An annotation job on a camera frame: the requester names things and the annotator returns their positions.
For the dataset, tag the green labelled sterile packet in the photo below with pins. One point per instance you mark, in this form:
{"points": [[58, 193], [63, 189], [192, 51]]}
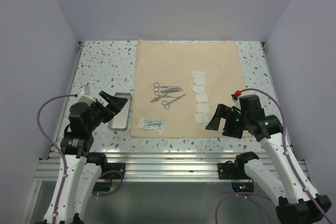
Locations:
{"points": [[153, 125]]}

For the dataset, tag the beige cloth mat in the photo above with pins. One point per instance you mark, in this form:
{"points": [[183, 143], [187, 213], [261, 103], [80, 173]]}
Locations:
{"points": [[171, 64]]}

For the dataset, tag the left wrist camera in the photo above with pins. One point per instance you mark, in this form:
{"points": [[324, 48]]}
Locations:
{"points": [[84, 96]]}

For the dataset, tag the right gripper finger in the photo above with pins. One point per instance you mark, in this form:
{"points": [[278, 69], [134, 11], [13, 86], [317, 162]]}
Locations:
{"points": [[220, 113], [229, 114]]}

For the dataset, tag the steel scissors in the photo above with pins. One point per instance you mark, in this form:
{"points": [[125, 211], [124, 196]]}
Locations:
{"points": [[167, 104], [158, 86]]}

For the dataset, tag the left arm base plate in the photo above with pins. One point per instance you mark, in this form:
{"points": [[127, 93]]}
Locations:
{"points": [[113, 171]]}

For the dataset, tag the steel forceps with rings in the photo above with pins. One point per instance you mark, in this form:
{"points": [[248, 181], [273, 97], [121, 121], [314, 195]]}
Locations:
{"points": [[156, 93]]}

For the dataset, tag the metal instrument tray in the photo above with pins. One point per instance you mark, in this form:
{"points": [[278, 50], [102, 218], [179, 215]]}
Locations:
{"points": [[120, 121]]}

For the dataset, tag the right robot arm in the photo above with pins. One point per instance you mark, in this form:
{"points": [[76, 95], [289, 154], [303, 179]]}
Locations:
{"points": [[295, 198]]}

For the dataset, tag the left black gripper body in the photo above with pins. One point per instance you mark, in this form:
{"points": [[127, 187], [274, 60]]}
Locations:
{"points": [[99, 113]]}

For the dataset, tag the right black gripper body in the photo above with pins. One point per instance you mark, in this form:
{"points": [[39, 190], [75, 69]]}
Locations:
{"points": [[237, 124]]}

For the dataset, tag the aluminium rail frame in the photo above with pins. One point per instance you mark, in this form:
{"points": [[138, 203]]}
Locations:
{"points": [[109, 66]]}

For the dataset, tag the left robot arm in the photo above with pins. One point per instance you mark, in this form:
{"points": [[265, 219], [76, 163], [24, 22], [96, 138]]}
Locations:
{"points": [[79, 167]]}

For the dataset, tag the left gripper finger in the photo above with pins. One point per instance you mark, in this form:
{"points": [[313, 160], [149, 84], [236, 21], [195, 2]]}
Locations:
{"points": [[117, 104], [108, 98]]}

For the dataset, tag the steel scalpel handle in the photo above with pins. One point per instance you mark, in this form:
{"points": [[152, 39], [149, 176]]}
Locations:
{"points": [[164, 95]]}

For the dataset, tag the white sterile packet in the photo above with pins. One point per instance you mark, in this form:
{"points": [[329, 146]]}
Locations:
{"points": [[140, 125]]}

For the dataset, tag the steel tweezers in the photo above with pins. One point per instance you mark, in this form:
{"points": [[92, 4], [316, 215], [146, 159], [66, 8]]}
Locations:
{"points": [[166, 91]]}

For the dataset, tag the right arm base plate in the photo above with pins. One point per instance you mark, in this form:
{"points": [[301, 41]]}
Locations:
{"points": [[228, 171]]}

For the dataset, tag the lower steel scissors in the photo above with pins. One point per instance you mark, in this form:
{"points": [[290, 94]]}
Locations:
{"points": [[167, 104]]}

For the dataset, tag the upper steel scissors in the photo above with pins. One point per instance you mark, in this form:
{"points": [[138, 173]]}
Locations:
{"points": [[158, 86]]}

